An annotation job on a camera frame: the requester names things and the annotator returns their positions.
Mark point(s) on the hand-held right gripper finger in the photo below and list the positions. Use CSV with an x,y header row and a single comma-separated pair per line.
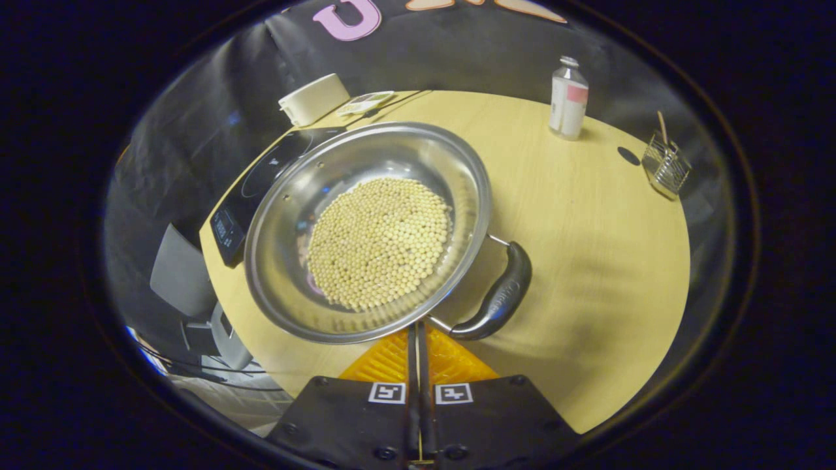
x,y
424,391
412,365

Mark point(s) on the stainless steel pot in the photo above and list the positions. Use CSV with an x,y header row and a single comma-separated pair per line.
x,y
294,209

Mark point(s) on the black induction cooktop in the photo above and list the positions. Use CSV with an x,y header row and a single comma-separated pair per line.
x,y
261,176

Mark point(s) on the pile of yellow soybeans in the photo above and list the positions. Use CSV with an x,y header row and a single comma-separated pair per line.
x,y
379,245

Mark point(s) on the grey chair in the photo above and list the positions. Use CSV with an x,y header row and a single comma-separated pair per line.
x,y
183,274

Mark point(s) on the white divided bean tray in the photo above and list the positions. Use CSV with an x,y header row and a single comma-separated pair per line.
x,y
366,103

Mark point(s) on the white box appliance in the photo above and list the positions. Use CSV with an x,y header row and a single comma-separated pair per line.
x,y
313,99

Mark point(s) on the small black round disc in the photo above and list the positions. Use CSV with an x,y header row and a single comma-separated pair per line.
x,y
629,156

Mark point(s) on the clear bottle with white label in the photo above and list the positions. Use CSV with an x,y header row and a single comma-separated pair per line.
x,y
567,104

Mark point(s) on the wooden stick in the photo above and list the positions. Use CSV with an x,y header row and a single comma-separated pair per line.
x,y
661,127

